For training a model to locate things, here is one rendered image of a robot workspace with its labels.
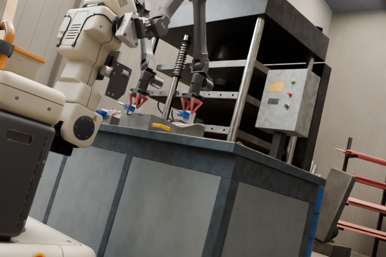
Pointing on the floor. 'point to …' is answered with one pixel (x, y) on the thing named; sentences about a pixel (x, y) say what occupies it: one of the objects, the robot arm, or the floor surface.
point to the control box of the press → (287, 106)
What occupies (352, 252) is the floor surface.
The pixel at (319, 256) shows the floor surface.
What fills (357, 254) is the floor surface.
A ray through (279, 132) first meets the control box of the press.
